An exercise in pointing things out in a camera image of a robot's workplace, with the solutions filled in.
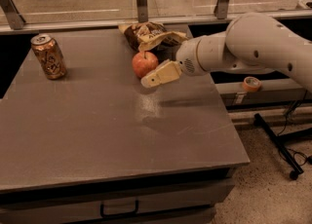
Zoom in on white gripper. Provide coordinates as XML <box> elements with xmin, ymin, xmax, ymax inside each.
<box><xmin>140</xmin><ymin>38</ymin><xmax>206</xmax><ymax>89</ymax></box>

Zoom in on red apple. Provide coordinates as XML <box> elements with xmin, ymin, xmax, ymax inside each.
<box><xmin>132</xmin><ymin>52</ymin><xmax>159</xmax><ymax>78</ymax></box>

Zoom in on brown chip bag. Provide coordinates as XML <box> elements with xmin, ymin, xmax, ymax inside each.
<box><xmin>118</xmin><ymin>21</ymin><xmax>187</xmax><ymax>52</ymax></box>

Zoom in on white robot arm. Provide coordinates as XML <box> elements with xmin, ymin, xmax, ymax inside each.
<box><xmin>141</xmin><ymin>13</ymin><xmax>312</xmax><ymax>92</ymax></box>

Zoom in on orange tape roll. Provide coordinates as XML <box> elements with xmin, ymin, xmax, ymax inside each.
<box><xmin>242</xmin><ymin>76</ymin><xmax>261</xmax><ymax>93</ymax></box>

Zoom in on grey side shelf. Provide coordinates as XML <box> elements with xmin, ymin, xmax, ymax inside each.
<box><xmin>216</xmin><ymin>79</ymin><xmax>312</xmax><ymax>107</ymax></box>

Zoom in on orange soda can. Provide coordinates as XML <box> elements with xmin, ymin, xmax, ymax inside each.
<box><xmin>31</xmin><ymin>34</ymin><xmax>67</xmax><ymax>80</ymax></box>

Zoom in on black stand base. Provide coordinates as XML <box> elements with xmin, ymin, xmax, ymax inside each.
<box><xmin>254</xmin><ymin>114</ymin><xmax>312</xmax><ymax>180</ymax></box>

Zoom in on grey cabinet drawer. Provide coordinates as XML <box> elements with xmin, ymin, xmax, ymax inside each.
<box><xmin>0</xmin><ymin>178</ymin><xmax>234</xmax><ymax>224</ymax></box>

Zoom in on black drawer handle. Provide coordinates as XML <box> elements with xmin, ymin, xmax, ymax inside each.
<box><xmin>99</xmin><ymin>200</ymin><xmax>139</xmax><ymax>219</ymax></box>

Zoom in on black cable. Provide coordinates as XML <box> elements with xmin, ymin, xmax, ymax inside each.
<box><xmin>276</xmin><ymin>90</ymin><xmax>312</xmax><ymax>168</ymax></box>

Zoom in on left metal glass bracket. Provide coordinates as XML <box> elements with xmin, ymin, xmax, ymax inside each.
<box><xmin>0</xmin><ymin>0</ymin><xmax>25</xmax><ymax>30</ymax></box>

